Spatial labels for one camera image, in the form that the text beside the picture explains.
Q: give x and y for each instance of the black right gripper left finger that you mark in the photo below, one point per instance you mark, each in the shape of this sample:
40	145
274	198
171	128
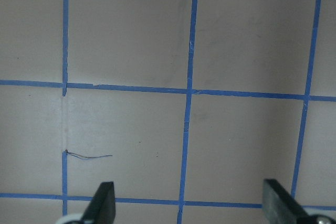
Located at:
102	206

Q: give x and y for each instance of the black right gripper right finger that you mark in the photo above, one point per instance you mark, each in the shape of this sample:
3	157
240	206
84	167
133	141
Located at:
279	207

